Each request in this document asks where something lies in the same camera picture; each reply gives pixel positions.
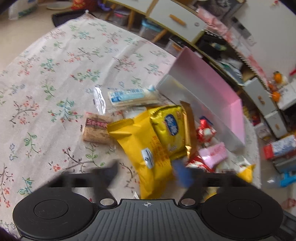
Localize yellow snack bag with label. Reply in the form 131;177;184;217
107;111;173;199

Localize plain yellow snack bag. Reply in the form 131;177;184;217
203;164;256;202

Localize red candy pack lower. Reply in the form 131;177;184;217
186;156;214;173

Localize red candy pack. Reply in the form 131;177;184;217
186;156;214;173
196;118;217;147

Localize pink snack pack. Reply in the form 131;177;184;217
199;142;228;169

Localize gold foil snack pack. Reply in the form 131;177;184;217
180;101;198;160

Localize brown nougat bar pack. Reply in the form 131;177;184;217
82;113;114;145

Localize red candy pack upper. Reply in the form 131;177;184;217
196;118;217;147

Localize yellow blue-logo cracker pack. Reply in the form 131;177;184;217
148;105;186;160

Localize clear blue-white wafer pack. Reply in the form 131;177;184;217
93;85;163;115

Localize pink open cardboard box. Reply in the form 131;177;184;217
156;48;246;152

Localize floral tablecloth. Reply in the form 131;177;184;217
0;10;262;237

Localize low curved tv cabinet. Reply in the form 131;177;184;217
196;6;290;140

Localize wooden white drawer cabinet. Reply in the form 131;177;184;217
111;0;207;45

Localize black grill tray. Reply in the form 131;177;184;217
52;9;88;27

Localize red gift bag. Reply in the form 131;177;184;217
71;0;97;11

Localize white shopping bag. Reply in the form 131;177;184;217
9;0;38;20

